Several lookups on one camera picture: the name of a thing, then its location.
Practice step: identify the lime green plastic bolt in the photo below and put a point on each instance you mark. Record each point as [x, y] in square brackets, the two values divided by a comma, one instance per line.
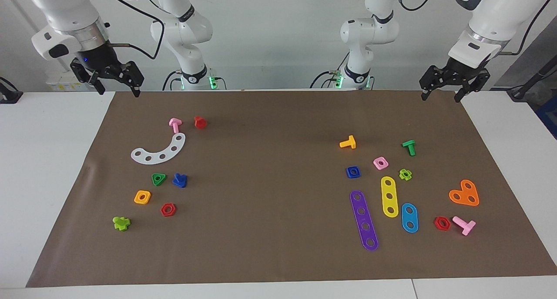
[122, 224]

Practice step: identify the blue plastic bolt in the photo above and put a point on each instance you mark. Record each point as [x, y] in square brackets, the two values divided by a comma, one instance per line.
[179, 181]

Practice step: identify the green triangle nut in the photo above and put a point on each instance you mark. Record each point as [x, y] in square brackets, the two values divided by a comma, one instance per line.
[159, 183]

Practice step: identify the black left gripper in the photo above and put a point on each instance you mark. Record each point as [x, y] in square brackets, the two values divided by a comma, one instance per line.
[459, 72]

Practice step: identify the brown paper mat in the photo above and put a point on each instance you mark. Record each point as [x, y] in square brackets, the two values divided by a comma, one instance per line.
[261, 238]

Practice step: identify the purple four-hole strip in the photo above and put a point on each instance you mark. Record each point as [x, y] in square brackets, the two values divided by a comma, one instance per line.
[364, 219]

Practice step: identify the yellow three-hole strip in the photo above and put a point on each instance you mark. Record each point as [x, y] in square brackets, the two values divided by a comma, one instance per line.
[389, 190]

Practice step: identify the orange angled plate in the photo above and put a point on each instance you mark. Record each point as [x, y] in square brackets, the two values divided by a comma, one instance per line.
[464, 193]

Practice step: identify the blue crate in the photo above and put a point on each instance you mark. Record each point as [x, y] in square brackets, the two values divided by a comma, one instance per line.
[549, 116]

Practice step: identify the orange plastic bolt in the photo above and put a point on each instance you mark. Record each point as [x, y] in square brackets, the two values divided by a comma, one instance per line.
[350, 142]

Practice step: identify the blue two-hole strip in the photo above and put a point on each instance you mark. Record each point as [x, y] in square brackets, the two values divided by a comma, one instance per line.
[409, 218]

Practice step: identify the black table clamp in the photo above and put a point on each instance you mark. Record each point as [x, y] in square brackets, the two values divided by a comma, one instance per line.
[11, 96]

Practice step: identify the red plastic bolt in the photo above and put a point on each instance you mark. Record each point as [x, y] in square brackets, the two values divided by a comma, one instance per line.
[200, 123]

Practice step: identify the pink plastic bolt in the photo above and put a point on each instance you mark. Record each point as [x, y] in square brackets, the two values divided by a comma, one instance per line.
[468, 226]
[175, 127]

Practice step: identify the white curved five-hole strip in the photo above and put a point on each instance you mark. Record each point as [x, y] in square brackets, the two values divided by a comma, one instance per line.
[168, 152]

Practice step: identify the blue square nut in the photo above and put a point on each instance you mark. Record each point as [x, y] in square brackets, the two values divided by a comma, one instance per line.
[349, 173]

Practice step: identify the white cardboard box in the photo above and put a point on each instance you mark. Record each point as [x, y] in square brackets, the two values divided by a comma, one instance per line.
[56, 83]

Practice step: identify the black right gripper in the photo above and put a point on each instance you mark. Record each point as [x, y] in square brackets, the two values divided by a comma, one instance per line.
[95, 57]

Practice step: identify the lime green cross nut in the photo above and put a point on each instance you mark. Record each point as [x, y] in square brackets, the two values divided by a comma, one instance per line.
[402, 173]

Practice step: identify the orange square nut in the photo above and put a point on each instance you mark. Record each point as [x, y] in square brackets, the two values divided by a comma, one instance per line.
[148, 198]

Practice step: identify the pink square nut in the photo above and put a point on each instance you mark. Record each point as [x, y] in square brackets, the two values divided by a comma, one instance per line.
[376, 163]

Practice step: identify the black stand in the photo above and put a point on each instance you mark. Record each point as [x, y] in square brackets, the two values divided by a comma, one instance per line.
[520, 92]

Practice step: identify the red hex nut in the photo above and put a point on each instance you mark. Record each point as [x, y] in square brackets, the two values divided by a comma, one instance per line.
[437, 223]
[163, 210]

